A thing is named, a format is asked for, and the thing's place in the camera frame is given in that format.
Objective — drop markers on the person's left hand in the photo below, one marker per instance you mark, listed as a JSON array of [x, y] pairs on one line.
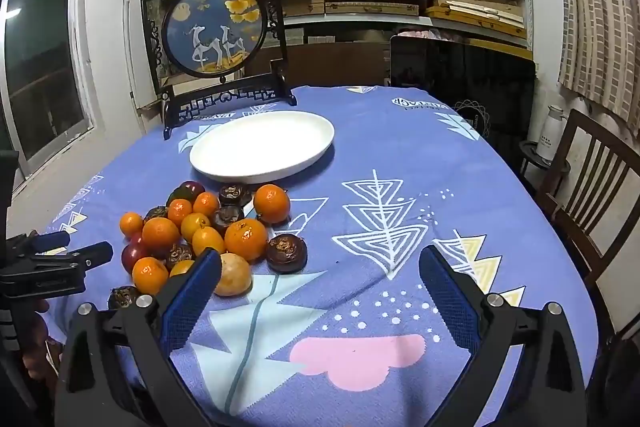
[[37, 357]]

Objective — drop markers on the dark carved wooden frame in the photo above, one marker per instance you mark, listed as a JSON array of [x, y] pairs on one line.
[[151, 37]]

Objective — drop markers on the striped curtain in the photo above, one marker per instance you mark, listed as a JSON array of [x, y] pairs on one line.
[[595, 7]]

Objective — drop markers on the black folding panel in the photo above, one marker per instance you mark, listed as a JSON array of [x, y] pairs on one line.
[[460, 77]]

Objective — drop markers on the blue printed tablecloth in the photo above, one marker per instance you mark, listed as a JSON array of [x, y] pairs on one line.
[[350, 187]]

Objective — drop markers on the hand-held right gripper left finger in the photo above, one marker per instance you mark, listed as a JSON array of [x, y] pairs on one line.
[[192, 294]]

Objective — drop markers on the white oval plate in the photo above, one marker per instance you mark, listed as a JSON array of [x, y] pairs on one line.
[[260, 147]]

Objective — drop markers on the black round side table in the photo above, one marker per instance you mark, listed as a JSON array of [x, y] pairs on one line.
[[529, 153]]

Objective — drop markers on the brown wooden board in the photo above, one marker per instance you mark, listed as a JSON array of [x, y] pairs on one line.
[[325, 62]]

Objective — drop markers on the pile of mandarins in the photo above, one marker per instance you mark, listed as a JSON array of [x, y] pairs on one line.
[[245, 238]]

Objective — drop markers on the pink cloth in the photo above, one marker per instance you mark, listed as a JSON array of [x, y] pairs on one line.
[[415, 34]]

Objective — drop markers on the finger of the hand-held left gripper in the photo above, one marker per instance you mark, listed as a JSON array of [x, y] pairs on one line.
[[85, 258], [50, 239]]

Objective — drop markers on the wooden chair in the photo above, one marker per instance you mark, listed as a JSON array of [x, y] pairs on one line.
[[575, 217]]

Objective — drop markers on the dark brown mangosteen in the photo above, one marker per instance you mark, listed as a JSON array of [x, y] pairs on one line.
[[122, 298], [286, 253], [155, 213], [234, 194], [227, 217], [178, 254]]

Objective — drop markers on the mandarin with green leaf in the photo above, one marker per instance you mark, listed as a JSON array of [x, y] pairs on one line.
[[179, 213]]

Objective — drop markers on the round orange mandarin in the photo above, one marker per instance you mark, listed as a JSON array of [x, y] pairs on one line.
[[206, 205], [271, 204]]

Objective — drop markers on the yellow passion fruit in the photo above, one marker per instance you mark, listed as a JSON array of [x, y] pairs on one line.
[[235, 276]]

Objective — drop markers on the round deer screen on stand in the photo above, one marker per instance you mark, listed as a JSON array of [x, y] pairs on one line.
[[215, 27]]

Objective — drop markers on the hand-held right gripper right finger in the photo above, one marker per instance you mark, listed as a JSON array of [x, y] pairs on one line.
[[450, 297]]

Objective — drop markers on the small red plum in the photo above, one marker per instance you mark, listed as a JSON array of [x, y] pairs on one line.
[[135, 237]]

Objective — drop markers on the dark red plum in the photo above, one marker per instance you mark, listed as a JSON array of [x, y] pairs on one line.
[[194, 188]]

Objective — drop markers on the white thermos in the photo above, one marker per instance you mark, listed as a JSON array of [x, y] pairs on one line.
[[550, 137]]

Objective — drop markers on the window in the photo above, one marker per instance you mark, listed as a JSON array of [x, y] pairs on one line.
[[45, 67]]

